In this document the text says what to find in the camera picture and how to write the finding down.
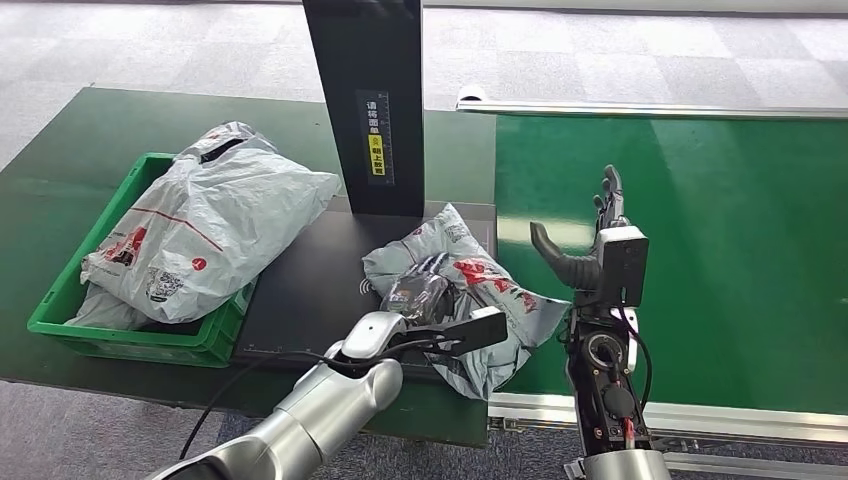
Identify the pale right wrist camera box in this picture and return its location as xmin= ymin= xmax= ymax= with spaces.
xmin=594 ymin=225 xmax=651 ymax=309

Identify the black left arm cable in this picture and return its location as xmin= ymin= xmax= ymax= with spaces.
xmin=177 ymin=334 xmax=465 ymax=462

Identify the large grey mailer package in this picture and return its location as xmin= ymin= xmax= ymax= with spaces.
xmin=80 ymin=121 xmax=342 ymax=326

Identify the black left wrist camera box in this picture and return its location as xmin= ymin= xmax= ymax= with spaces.
xmin=413 ymin=307 xmax=510 ymax=358

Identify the small plain grey mailer package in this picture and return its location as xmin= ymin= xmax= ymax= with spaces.
xmin=64 ymin=284 xmax=154 ymax=333

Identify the grey red-printed mailer package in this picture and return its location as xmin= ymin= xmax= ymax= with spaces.
xmin=362 ymin=203 xmax=572 ymax=402

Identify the dark green table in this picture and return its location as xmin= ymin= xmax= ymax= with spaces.
xmin=0 ymin=87 xmax=498 ymax=448

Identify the green conveyor belt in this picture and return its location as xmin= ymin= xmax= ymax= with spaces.
xmin=493 ymin=113 xmax=848 ymax=415

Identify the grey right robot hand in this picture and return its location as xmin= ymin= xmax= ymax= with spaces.
xmin=529 ymin=165 xmax=628 ymax=293

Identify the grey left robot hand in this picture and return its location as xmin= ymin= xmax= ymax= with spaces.
xmin=382 ymin=254 xmax=458 ymax=326

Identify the black inbound scanning machine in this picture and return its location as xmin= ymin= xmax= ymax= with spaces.
xmin=231 ymin=0 xmax=498 ymax=386

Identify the green plastic crate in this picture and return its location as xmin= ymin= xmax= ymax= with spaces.
xmin=26 ymin=152 xmax=256 ymax=369

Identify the silver conveyor side rail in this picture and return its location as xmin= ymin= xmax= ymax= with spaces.
xmin=486 ymin=390 xmax=848 ymax=480

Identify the silver conveyor rail with roller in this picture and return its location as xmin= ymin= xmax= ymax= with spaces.
xmin=455 ymin=84 xmax=848 ymax=122

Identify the black yellow machine label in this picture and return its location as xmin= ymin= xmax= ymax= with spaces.
xmin=355 ymin=89 xmax=395 ymax=187

